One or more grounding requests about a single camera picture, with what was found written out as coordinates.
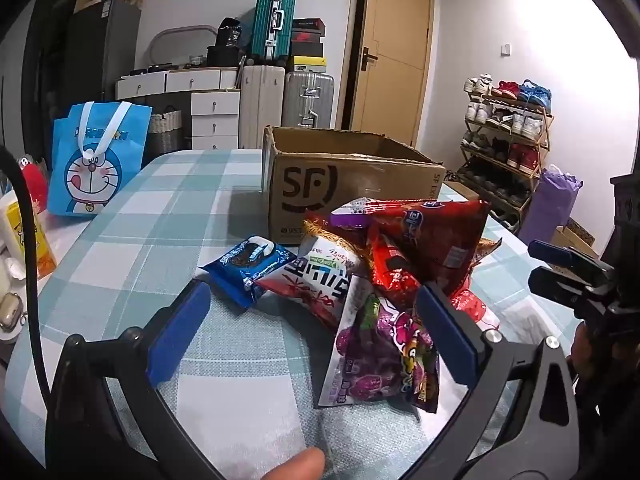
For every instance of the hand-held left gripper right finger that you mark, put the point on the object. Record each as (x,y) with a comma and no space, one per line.
(445,332)

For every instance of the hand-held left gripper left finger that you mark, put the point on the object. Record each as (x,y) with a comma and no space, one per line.
(180,332)

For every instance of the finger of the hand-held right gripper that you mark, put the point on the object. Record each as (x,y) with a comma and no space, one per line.
(550,253)
(555,284)

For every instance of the purple grape candy packet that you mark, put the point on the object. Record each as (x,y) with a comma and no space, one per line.
(370,355)

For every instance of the large red chip bag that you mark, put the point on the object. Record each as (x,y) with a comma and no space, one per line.
(440,245)

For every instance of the brown cardboard box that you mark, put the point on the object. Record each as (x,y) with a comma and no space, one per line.
(350,180)

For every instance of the person's left hand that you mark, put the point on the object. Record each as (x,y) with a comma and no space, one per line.
(295,465)

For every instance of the small cardboard box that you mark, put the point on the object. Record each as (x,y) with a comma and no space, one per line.
(575,240)

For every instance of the purple bag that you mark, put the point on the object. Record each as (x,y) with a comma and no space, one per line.
(547,205)

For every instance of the small red snack packet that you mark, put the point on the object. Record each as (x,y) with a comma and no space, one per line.
(395,275)

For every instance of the blue cookie packet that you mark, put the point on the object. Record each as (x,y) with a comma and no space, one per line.
(245,265)

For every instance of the plaid tablecloth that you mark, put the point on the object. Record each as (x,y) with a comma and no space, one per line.
(150,240)

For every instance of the wooden shoe rack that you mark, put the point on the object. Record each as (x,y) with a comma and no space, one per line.
(545,140)

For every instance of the rows of shoes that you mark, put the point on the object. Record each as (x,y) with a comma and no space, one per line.
(500,125)

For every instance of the red and white snack packet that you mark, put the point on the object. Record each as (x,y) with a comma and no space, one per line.
(310,275)

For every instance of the small white case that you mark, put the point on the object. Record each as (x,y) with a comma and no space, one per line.
(10,312)

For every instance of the blue cartoon tote bag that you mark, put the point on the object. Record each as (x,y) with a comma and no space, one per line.
(95,175)

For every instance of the yellow carton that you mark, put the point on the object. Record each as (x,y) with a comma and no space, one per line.
(17,230)

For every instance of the wicker basket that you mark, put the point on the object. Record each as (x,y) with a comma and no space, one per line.
(165,127)

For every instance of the red plush toy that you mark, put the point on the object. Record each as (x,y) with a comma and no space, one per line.
(36,185)

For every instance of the white drawer desk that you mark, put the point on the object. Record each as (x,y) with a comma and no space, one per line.
(210,105)

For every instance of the white suitcase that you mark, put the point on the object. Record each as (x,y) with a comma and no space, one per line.
(260,105)

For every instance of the wooden door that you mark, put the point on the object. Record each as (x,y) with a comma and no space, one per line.
(395,50)

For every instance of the silver suitcase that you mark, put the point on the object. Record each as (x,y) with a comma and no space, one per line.
(307,100)

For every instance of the black storage box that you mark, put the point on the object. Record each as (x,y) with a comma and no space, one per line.
(225,56)

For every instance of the tall dark cabinet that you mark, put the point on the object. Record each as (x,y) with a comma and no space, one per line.
(100,50)

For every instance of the black and yellow shoe box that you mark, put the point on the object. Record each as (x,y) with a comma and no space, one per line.
(307,64)

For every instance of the black bag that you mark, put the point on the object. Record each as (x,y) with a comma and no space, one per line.
(229,32)

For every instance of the plain black shoe box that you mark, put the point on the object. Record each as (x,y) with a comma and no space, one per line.
(306,50)

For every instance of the teal suitcase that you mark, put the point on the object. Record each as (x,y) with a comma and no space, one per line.
(265,20)

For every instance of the black and red shoe box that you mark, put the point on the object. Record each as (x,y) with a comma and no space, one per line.
(307,30)

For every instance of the white oval frame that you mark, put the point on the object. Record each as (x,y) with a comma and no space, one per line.
(172,32)

